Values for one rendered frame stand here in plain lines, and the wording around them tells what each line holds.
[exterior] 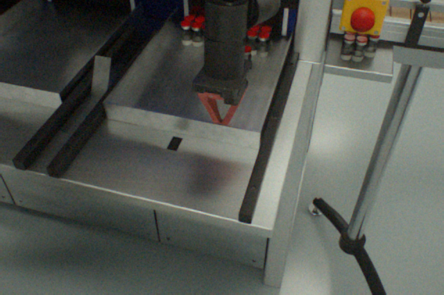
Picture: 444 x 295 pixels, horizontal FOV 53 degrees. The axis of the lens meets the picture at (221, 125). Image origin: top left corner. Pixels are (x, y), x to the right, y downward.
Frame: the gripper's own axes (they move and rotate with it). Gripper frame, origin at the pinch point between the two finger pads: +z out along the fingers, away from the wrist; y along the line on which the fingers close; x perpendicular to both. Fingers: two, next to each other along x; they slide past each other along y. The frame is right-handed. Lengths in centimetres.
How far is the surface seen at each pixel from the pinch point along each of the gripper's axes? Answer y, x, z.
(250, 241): 36, -2, 64
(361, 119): 131, -34, 71
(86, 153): -8.3, 19.0, 4.2
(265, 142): -1.1, -7.3, 1.1
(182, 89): 10.3, 10.1, 1.0
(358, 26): 19.8, -18.1, -11.4
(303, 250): 56, -18, 83
